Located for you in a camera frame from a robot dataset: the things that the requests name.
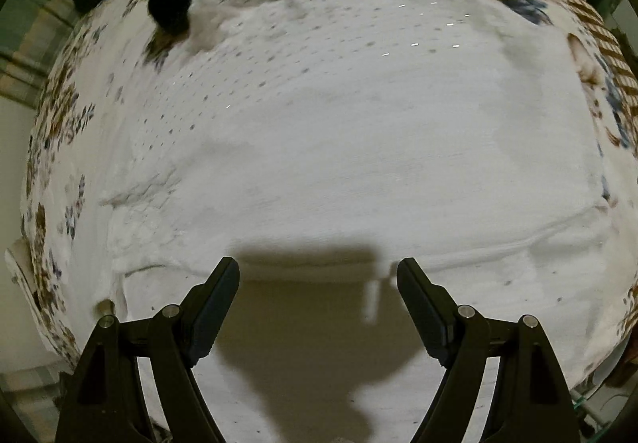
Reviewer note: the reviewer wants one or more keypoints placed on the floral bed blanket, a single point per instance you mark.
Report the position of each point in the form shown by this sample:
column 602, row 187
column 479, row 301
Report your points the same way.
column 62, row 137

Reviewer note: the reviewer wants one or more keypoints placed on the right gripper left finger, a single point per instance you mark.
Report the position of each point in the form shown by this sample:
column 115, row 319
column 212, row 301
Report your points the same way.
column 104, row 401

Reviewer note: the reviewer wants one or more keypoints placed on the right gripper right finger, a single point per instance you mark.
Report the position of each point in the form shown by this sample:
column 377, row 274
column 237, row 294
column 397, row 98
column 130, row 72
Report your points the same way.
column 531, row 400

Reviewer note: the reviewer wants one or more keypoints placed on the green striped curtain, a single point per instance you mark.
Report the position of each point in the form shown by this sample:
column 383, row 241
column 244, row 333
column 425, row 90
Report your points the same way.
column 32, row 34

